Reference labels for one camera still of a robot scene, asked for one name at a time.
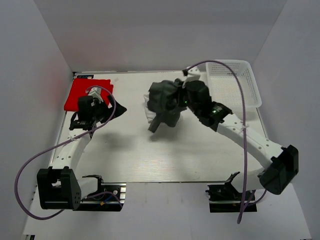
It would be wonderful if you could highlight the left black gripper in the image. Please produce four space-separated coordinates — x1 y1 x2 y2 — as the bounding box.
91 95 127 124

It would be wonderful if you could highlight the white t-shirt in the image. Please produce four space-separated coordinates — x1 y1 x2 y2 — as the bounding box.
143 93 156 124

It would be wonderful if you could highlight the dark grey t-shirt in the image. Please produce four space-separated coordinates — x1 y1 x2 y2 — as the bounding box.
147 80 181 133

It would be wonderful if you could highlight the white plastic basket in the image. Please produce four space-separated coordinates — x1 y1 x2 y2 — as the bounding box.
205 59 262 111

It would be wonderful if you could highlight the folded red t-shirt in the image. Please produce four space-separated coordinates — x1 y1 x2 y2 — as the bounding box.
64 77 114 112

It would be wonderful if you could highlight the blue label sticker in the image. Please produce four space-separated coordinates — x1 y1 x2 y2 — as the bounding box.
76 74 94 79

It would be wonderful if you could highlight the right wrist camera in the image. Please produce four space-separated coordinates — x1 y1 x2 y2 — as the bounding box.
182 66 201 89

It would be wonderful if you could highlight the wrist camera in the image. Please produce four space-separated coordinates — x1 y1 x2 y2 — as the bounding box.
85 86 104 103
182 66 201 89

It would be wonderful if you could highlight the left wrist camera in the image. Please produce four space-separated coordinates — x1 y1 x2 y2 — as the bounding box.
85 86 104 103

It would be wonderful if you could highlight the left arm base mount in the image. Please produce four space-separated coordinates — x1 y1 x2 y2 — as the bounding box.
76 175 127 212

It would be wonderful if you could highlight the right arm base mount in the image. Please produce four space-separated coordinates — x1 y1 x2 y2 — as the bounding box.
205 171 242 213

